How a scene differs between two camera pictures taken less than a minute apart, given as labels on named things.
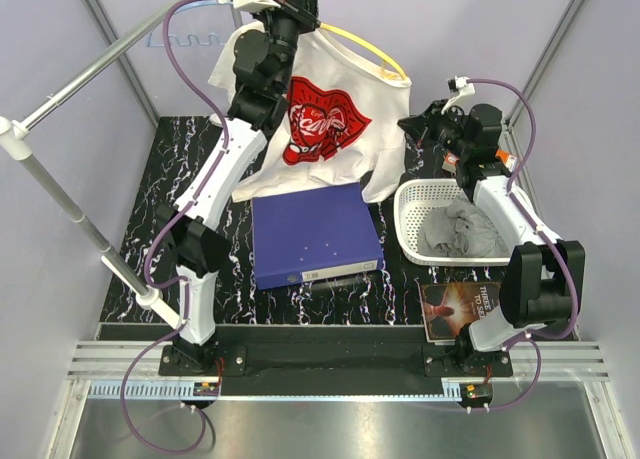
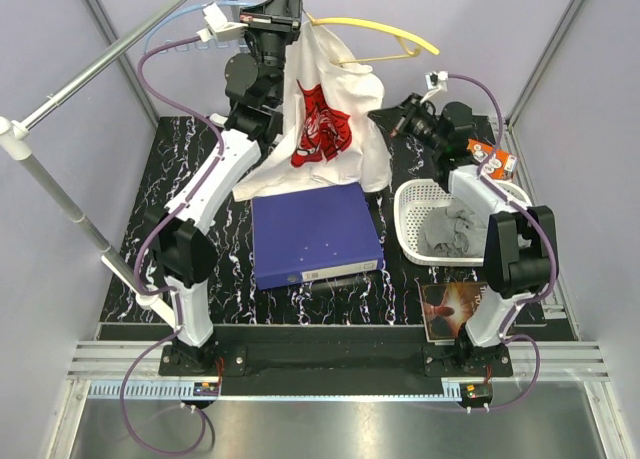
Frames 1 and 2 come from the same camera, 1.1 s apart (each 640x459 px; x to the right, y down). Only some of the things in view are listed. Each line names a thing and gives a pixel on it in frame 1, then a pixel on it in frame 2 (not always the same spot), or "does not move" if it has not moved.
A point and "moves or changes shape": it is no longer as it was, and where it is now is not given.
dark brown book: x=449 y=306 does not move
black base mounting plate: x=311 y=359 does not move
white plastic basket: x=412 y=201 does not move
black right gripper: x=424 y=125 → x=399 y=118
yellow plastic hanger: x=366 y=44 → x=414 y=44
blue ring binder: x=313 y=234 does not move
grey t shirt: x=460 y=229 does not move
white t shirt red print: x=344 y=123 moves or changes shape
